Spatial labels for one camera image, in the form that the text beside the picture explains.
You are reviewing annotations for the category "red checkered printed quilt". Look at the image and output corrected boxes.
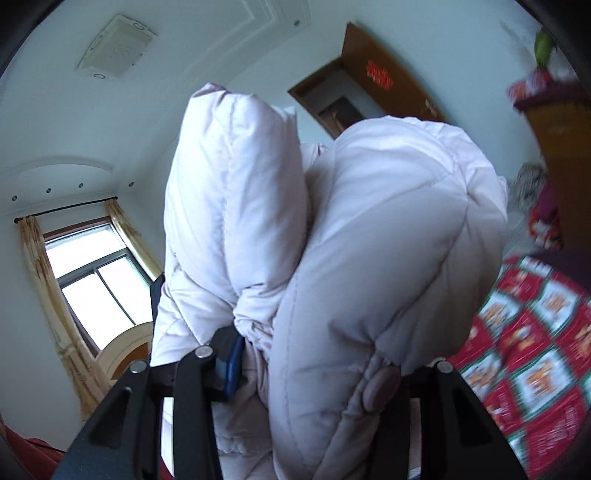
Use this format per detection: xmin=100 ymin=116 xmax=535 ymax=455
xmin=445 ymin=254 xmax=591 ymax=480

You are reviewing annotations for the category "dark wooden door frame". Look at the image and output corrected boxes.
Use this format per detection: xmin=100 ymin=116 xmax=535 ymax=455
xmin=288 ymin=58 xmax=384 ymax=139

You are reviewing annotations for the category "wooden wardrobe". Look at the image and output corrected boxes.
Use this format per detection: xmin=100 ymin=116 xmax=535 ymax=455
xmin=515 ymin=83 xmax=591 ymax=252

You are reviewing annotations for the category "grey fluffy bundle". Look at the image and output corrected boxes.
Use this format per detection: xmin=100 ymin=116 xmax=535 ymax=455
xmin=515 ymin=164 xmax=546 ymax=208

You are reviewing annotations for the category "brown wooden door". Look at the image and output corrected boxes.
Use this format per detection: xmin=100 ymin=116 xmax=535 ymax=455
xmin=342 ymin=23 xmax=451 ymax=125

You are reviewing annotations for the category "red box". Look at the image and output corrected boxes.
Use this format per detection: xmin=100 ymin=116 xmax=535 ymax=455
xmin=508 ymin=71 xmax=555 ymax=102

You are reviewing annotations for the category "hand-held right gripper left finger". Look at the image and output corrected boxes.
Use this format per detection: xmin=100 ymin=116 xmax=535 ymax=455
xmin=51 ymin=325 xmax=245 ymax=480

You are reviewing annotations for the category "dark curtain rod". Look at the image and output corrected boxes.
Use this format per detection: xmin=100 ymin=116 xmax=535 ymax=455
xmin=14 ymin=196 xmax=118 ymax=224

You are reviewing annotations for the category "red cloth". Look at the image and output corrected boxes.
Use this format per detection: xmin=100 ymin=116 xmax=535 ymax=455
xmin=0 ymin=413 xmax=65 ymax=480

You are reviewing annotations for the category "red printed bag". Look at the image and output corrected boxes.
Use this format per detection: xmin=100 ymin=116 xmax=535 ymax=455
xmin=529 ymin=182 xmax=564 ymax=252

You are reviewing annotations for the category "arched wooden headboard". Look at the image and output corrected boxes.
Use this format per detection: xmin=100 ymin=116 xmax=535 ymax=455
xmin=97 ymin=320 xmax=154 ymax=386

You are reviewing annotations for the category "green ornament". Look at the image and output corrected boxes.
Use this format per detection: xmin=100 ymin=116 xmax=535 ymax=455
xmin=533 ymin=30 xmax=552 ymax=70

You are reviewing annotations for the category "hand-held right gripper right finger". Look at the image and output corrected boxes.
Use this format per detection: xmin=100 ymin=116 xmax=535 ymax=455
xmin=332 ymin=360 xmax=529 ymax=480

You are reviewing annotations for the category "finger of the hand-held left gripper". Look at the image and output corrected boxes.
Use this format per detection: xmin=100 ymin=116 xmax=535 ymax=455
xmin=151 ymin=273 xmax=166 ymax=324

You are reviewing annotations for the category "square ceiling lamp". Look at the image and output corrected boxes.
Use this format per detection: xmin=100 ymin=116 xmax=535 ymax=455
xmin=76 ymin=14 xmax=158 ymax=81

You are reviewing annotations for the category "beige puffer coat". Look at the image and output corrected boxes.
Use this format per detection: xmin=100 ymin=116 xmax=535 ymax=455
xmin=150 ymin=82 xmax=509 ymax=480

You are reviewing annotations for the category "window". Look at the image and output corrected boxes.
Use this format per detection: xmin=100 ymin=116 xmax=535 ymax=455
xmin=44 ymin=222 xmax=155 ymax=356

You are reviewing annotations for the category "red door decal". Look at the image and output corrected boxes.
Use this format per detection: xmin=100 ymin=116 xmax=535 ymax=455
xmin=365 ymin=59 xmax=394 ymax=90

